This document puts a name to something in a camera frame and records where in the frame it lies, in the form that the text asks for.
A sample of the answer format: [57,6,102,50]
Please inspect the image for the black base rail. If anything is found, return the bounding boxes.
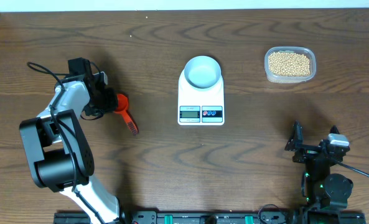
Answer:
[53,210,367,224]

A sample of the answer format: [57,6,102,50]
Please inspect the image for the white digital kitchen scale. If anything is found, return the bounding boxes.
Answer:
[177,69,225,126]

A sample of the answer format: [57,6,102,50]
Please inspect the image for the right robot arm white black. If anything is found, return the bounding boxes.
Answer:
[284,121,353,223]

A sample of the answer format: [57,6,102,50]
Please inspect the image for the white round bowl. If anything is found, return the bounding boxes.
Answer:
[184,55,222,89]

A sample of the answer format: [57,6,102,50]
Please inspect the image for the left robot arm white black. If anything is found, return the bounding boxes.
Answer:
[19,57,126,223]

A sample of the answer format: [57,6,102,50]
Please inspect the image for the red measuring scoop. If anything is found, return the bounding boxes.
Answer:
[113,93,139,135]

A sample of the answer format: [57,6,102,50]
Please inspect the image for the clear plastic container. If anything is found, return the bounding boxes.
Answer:
[264,46,317,84]

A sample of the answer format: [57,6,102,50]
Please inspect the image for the soybeans in container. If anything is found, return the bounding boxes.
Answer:
[268,52,311,77]

